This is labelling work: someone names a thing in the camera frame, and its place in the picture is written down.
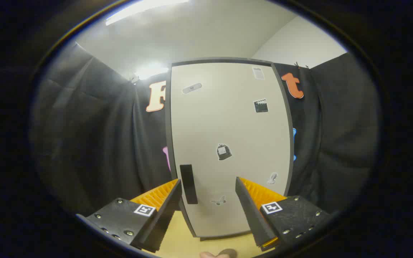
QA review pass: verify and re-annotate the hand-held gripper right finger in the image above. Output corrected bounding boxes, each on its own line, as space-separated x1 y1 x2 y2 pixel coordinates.
235 176 331 251

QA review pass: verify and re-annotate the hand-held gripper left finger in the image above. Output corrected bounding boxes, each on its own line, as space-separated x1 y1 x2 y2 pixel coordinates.
77 178 182 253

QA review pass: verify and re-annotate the black door handle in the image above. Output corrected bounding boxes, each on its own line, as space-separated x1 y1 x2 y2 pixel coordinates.
180 164 198 205

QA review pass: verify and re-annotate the grey shoe cabinet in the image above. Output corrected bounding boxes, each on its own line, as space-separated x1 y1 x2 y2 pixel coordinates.
165 57 295 240

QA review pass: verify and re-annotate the white shoe cabinet door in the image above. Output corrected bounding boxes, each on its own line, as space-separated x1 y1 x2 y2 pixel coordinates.
170 63 291 238

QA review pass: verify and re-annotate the black backdrop cloth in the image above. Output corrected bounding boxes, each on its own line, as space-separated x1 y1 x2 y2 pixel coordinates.
31 43 379 219

